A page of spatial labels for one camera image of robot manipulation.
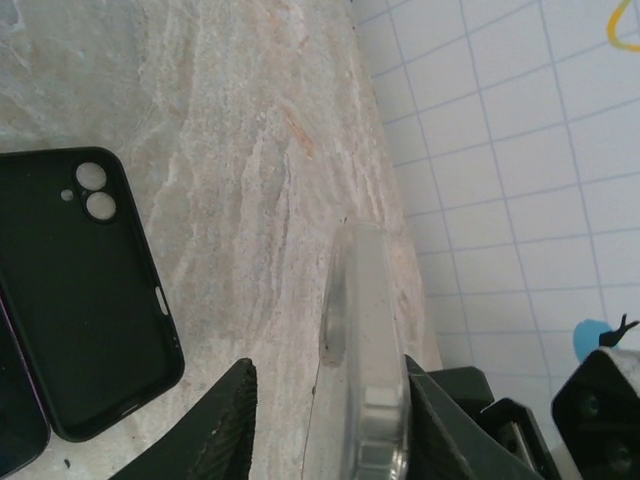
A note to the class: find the clear phone case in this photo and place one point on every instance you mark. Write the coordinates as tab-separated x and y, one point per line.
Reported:
370	320

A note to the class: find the black smartphone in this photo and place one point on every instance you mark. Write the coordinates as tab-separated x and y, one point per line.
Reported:
15	425

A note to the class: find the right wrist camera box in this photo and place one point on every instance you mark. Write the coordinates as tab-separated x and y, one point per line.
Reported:
600	425

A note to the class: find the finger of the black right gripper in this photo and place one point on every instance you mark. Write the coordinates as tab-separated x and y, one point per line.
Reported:
462	390

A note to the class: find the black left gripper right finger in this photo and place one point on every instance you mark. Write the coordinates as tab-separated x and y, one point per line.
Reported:
440	445

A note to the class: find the black phone case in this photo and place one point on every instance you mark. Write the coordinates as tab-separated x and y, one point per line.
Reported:
75	300

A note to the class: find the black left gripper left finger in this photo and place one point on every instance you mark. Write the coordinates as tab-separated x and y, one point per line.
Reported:
210	430

